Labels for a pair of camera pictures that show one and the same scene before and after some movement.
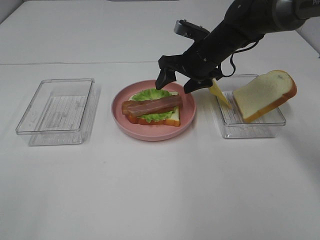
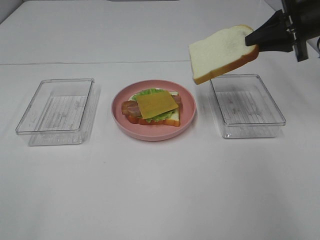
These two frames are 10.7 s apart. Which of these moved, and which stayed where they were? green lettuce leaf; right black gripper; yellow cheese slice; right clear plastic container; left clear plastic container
Moved: right black gripper; yellow cheese slice
Stayed: green lettuce leaf; left clear plastic container; right clear plastic container
